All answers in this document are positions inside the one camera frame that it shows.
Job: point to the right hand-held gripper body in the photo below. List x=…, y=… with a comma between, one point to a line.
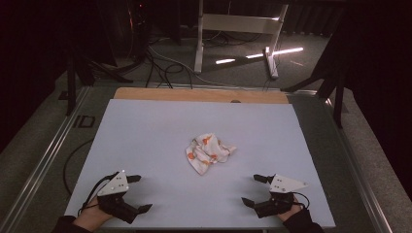
x=285, y=185

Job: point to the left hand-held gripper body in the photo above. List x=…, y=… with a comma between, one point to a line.
x=113, y=189

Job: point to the white cloth with orange print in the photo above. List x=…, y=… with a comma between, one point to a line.
x=207, y=152

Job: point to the person's right hand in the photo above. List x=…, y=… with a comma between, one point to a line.
x=291, y=213

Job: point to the person's left hand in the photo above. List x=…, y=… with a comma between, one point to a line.
x=89, y=216

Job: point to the white table mat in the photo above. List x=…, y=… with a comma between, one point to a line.
x=155, y=139

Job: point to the black tripod stand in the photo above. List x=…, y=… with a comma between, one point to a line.
x=338, y=103
x=70, y=90

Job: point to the dark equipment rack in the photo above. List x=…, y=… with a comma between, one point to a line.
x=136, y=26

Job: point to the white metal stand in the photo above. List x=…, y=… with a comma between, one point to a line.
x=239, y=23

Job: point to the aluminium floor rail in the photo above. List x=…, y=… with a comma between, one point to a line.
x=42, y=161
x=356, y=181

